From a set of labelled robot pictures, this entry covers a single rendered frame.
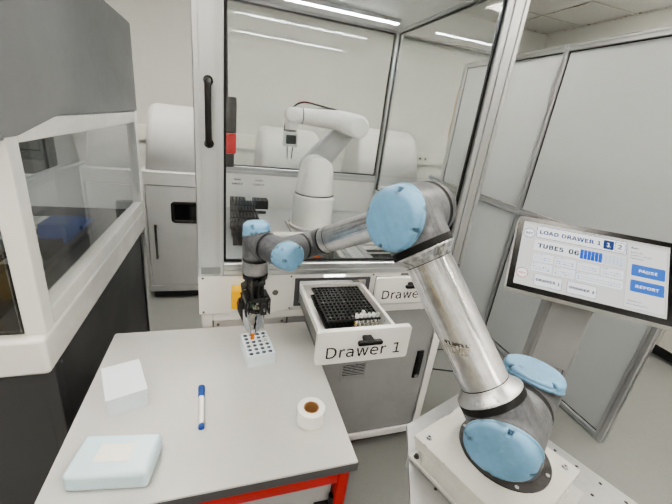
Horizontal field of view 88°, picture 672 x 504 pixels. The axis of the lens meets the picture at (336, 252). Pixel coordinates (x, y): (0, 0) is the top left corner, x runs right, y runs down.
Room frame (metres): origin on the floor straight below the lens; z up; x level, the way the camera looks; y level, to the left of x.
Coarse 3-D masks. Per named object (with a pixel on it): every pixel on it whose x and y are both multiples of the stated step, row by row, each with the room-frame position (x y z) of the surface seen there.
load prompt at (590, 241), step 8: (536, 232) 1.34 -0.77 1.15; (544, 232) 1.33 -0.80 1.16; (552, 232) 1.33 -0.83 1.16; (560, 232) 1.32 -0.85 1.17; (568, 232) 1.32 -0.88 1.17; (560, 240) 1.30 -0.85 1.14; (568, 240) 1.30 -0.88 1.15; (576, 240) 1.29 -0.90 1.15; (584, 240) 1.29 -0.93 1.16; (592, 240) 1.28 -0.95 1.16; (600, 240) 1.28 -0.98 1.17; (608, 240) 1.27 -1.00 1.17; (616, 240) 1.27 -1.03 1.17; (600, 248) 1.26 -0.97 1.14; (608, 248) 1.25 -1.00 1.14; (616, 248) 1.25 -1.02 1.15; (624, 248) 1.24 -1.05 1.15
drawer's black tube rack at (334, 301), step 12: (312, 288) 1.12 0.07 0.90; (324, 288) 1.14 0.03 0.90; (336, 288) 1.14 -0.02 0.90; (348, 288) 1.15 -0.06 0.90; (312, 300) 1.10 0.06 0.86; (324, 300) 1.05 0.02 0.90; (336, 300) 1.06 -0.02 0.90; (348, 300) 1.06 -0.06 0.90; (360, 300) 1.07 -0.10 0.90; (324, 312) 0.96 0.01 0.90; (336, 312) 0.97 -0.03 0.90; (348, 312) 0.99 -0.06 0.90; (360, 312) 0.99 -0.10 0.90; (324, 324) 0.94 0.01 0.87; (336, 324) 0.95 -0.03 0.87; (348, 324) 0.96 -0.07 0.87
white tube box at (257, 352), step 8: (240, 336) 0.93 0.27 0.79; (248, 336) 0.93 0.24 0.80; (256, 336) 0.94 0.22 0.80; (240, 344) 0.93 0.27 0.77; (248, 344) 0.89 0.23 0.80; (256, 344) 0.90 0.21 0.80; (264, 344) 0.90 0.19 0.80; (248, 352) 0.85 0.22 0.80; (256, 352) 0.86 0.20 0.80; (264, 352) 0.87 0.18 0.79; (272, 352) 0.87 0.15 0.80; (248, 360) 0.83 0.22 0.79; (256, 360) 0.84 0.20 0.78; (264, 360) 0.85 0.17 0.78; (272, 360) 0.86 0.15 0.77
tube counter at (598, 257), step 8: (568, 248) 1.27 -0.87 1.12; (576, 248) 1.27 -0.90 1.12; (568, 256) 1.25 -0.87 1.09; (576, 256) 1.25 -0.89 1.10; (584, 256) 1.24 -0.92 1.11; (592, 256) 1.24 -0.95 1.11; (600, 256) 1.24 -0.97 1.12; (608, 256) 1.23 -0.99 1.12; (616, 256) 1.23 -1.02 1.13; (608, 264) 1.21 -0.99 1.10; (616, 264) 1.21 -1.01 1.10; (624, 264) 1.20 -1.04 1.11
